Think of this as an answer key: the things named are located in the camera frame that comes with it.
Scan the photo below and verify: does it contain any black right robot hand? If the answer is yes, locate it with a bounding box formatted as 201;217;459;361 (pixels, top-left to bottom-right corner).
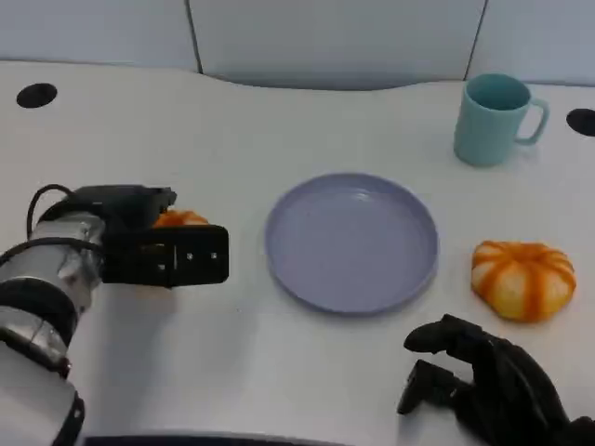
396;313;577;446

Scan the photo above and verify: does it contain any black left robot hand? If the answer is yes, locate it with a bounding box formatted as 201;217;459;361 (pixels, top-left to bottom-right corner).
69;184;179;233

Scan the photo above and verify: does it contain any orange white toy bread roll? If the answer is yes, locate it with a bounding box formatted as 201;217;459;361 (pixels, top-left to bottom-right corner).
152;209;209;229
470;240;577;323

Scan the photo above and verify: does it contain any grey partition panel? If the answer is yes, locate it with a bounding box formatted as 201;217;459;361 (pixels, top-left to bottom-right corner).
185;0;488;92
0;0;204;75
464;0;595;88

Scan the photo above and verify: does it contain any lilac plate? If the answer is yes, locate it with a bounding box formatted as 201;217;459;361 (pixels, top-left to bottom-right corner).
263;172;440;317

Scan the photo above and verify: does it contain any pale green mug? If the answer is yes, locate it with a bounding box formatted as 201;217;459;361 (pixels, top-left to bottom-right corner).
453;72;550;167

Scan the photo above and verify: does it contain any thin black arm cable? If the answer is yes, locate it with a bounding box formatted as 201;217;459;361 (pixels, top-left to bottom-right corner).
0;237;103;273

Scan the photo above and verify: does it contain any black looping arm cable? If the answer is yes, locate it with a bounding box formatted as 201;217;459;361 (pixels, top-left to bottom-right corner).
26;184;78;243

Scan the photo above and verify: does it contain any black table cable grommet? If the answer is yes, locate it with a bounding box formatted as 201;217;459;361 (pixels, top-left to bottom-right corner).
565;108;595;138
16;83;59;110

